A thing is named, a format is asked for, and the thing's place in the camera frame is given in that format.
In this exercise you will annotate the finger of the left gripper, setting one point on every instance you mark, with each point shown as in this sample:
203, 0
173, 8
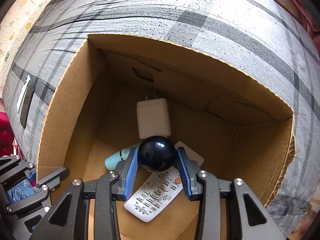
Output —
14, 170
29, 211

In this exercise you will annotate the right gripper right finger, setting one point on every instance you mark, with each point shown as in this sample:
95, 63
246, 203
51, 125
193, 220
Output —
246, 216

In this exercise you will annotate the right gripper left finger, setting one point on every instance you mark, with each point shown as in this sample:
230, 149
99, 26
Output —
68, 218

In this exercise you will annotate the brown cardboard box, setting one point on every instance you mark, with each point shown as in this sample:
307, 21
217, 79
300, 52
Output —
229, 123

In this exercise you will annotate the white air conditioner remote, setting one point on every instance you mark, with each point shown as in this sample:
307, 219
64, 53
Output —
155, 194

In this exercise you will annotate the dark glossy round ball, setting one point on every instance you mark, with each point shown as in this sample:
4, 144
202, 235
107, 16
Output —
157, 153

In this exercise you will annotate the blue cloth garment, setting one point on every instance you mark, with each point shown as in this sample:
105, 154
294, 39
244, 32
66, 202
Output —
20, 191

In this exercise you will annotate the light teal cosmetic bottle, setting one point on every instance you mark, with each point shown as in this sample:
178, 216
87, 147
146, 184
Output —
112, 161

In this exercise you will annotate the black smartphone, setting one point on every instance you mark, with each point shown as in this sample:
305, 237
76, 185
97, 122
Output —
26, 105

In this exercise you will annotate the white green smartphone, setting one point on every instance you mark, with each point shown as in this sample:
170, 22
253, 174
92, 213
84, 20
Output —
22, 94

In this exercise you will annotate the large white power adapter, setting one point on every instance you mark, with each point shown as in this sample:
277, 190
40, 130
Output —
153, 116

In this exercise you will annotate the grey plaid bed sheet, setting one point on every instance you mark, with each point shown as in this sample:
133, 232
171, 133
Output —
256, 36

